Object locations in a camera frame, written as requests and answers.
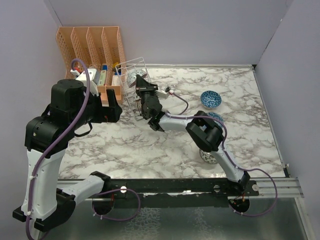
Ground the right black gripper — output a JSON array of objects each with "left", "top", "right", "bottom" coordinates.
[{"left": 134, "top": 75, "right": 158, "bottom": 107}]

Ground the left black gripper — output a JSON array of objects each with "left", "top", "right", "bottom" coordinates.
[{"left": 70, "top": 88, "right": 122, "bottom": 130}]

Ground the red patterned bowl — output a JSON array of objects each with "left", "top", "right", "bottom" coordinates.
[{"left": 126, "top": 69, "right": 147, "bottom": 88}]

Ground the pink patterned bowl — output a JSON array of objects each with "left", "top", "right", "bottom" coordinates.
[{"left": 133, "top": 93, "right": 141, "bottom": 101}]

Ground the brown patterned bowl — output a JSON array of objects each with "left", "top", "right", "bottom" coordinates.
[{"left": 135, "top": 99, "right": 142, "bottom": 116}]

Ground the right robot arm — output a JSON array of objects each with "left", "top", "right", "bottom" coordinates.
[{"left": 135, "top": 74, "right": 250, "bottom": 196}]

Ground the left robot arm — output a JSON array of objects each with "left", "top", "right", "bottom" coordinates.
[{"left": 12, "top": 79, "right": 122, "bottom": 232}]

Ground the orange plastic desk organizer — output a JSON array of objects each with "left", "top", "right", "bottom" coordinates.
[{"left": 56, "top": 26, "right": 126, "bottom": 105}]

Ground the blue triangle patterned bowl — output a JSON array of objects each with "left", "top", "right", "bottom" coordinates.
[{"left": 200, "top": 90, "right": 222, "bottom": 109}]

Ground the blue floral bowl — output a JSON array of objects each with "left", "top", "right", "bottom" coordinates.
[{"left": 206, "top": 112, "right": 224, "bottom": 128}]

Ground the grey leaf patterned bowl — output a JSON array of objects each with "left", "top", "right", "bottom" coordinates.
[{"left": 199, "top": 149, "right": 217, "bottom": 165}]

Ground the white wire dish rack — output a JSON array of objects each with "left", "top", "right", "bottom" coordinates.
[{"left": 114, "top": 57, "right": 151, "bottom": 121}]

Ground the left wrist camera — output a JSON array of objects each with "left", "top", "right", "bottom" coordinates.
[{"left": 70, "top": 68, "right": 101, "bottom": 96}]

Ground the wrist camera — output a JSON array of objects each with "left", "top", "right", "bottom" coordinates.
[
  {"left": 156, "top": 86, "right": 175, "bottom": 99},
  {"left": 70, "top": 68, "right": 101, "bottom": 96}
]

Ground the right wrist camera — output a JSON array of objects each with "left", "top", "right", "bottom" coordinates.
[{"left": 156, "top": 86, "right": 175, "bottom": 99}]

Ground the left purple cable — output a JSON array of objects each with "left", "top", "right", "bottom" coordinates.
[{"left": 25, "top": 58, "right": 141, "bottom": 240}]

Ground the black mounting rail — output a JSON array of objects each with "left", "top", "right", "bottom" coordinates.
[{"left": 88, "top": 178, "right": 259, "bottom": 209}]

